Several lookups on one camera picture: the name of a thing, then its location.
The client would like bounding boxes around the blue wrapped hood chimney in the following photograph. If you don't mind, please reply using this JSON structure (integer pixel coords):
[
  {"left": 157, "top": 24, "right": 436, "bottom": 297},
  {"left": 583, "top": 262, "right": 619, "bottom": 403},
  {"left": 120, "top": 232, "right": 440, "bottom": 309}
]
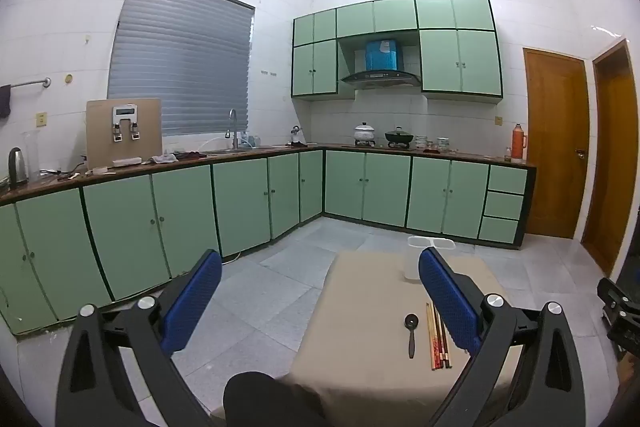
[{"left": 364, "top": 39, "right": 405, "bottom": 72}]

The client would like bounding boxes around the black spoon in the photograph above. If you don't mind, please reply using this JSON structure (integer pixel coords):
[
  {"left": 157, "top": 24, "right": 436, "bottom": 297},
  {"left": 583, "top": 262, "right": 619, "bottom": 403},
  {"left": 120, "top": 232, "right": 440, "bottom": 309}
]
[{"left": 404, "top": 313, "right": 420, "bottom": 359}]

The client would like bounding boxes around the black chopstick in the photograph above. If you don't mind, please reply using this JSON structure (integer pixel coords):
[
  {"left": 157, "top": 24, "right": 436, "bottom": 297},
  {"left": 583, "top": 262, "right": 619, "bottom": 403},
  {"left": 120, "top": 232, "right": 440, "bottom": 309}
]
[{"left": 436, "top": 312, "right": 447, "bottom": 369}]

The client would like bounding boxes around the green wall cabinet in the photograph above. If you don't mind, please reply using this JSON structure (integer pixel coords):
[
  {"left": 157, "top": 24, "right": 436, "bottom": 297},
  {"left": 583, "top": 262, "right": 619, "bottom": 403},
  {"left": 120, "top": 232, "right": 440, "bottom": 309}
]
[
  {"left": 415, "top": 0, "right": 504, "bottom": 100},
  {"left": 291, "top": 8, "right": 341, "bottom": 101},
  {"left": 336, "top": 0, "right": 419, "bottom": 39}
]

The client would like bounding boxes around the crumpled cloth rag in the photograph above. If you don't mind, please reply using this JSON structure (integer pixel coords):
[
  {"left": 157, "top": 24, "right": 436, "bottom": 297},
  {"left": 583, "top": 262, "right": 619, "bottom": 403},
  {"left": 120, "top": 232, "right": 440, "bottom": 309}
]
[{"left": 149, "top": 150, "right": 203, "bottom": 164}]

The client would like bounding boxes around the person's leg in dark trousers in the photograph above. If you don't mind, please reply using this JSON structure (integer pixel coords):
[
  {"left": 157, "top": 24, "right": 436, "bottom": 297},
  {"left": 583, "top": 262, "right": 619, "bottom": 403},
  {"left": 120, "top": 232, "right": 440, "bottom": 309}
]
[{"left": 222, "top": 371, "right": 328, "bottom": 427}]

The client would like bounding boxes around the brown wooden door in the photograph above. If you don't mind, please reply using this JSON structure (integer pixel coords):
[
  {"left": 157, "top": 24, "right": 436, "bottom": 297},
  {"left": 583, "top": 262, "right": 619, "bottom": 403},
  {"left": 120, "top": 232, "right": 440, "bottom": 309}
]
[
  {"left": 581, "top": 39, "right": 640, "bottom": 277},
  {"left": 522, "top": 47, "right": 590, "bottom": 241}
]

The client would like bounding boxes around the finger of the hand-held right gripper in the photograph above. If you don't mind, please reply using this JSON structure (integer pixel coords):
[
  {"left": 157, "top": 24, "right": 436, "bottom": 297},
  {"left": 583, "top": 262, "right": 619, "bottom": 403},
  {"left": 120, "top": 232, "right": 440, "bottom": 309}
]
[
  {"left": 605, "top": 309, "right": 640, "bottom": 358},
  {"left": 597, "top": 277, "right": 640, "bottom": 315}
]

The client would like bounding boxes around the orange thermos flask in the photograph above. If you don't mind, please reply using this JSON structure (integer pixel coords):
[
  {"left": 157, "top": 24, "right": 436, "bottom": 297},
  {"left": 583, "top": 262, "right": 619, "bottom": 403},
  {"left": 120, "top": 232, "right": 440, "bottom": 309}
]
[{"left": 511, "top": 123, "right": 527, "bottom": 160}]

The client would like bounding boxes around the clear plastic jug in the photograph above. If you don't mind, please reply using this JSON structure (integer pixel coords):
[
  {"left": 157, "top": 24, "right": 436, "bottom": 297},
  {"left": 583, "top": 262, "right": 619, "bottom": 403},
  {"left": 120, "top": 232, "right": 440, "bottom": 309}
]
[{"left": 21, "top": 130, "right": 41, "bottom": 180}]

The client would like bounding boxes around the beige tablecloth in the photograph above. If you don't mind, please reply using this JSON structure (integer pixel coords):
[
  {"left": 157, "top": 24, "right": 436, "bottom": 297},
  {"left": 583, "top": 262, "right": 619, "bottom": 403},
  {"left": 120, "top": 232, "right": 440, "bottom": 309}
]
[{"left": 210, "top": 251, "right": 526, "bottom": 427}]

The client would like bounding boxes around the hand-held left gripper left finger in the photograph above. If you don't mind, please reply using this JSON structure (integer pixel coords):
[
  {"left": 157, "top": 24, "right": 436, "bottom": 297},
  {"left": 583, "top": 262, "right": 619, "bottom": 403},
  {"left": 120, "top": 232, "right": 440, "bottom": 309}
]
[{"left": 55, "top": 249, "right": 223, "bottom": 427}]

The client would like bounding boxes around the green base cabinet run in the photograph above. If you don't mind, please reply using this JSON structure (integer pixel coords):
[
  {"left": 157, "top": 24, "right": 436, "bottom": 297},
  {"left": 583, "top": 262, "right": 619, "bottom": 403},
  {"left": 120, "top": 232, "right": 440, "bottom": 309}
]
[
  {"left": 322, "top": 146, "right": 537, "bottom": 251},
  {"left": 0, "top": 149, "right": 326, "bottom": 336}
]

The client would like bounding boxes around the grey window blind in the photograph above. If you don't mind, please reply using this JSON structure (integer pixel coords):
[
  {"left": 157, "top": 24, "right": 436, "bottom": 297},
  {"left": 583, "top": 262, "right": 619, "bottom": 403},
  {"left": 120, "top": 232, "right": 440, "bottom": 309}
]
[{"left": 107, "top": 0, "right": 256, "bottom": 138}]

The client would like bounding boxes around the black range hood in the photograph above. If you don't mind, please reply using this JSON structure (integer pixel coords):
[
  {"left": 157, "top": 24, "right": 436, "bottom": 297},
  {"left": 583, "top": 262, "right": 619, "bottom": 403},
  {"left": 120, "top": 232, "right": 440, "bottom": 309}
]
[{"left": 340, "top": 69, "right": 422, "bottom": 89}]

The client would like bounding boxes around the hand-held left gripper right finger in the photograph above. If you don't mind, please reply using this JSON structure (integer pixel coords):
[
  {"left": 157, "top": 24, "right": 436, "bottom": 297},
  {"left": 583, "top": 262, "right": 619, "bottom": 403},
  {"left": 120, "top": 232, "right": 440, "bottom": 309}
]
[{"left": 419, "top": 247, "right": 587, "bottom": 427}]

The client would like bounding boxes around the white two-compartment utensil holder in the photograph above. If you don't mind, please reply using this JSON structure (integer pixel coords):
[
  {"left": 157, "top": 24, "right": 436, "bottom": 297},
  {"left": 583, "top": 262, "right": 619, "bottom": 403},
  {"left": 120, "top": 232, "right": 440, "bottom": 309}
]
[{"left": 404, "top": 236, "right": 456, "bottom": 282}]

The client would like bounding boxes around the black wok with lid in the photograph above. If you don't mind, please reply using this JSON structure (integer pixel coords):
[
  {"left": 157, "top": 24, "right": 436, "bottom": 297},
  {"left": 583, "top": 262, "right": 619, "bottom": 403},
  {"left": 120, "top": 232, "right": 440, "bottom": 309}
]
[{"left": 384, "top": 126, "right": 415, "bottom": 146}]

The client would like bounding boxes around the group of glasses and bowls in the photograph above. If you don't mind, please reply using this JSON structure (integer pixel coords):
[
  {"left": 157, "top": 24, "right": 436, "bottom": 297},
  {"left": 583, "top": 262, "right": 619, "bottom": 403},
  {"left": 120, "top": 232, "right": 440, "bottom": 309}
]
[{"left": 414, "top": 134, "right": 460, "bottom": 154}]

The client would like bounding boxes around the steel kitchen faucet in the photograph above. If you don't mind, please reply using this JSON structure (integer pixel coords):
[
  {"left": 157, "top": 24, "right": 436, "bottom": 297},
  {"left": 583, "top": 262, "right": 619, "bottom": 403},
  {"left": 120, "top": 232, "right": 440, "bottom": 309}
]
[{"left": 224, "top": 108, "right": 240, "bottom": 152}]

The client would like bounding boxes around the steel electric kettle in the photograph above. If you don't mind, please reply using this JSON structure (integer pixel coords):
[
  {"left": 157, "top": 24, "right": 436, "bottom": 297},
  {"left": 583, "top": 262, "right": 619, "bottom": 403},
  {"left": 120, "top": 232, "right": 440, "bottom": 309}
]
[{"left": 7, "top": 147, "right": 30, "bottom": 186}]

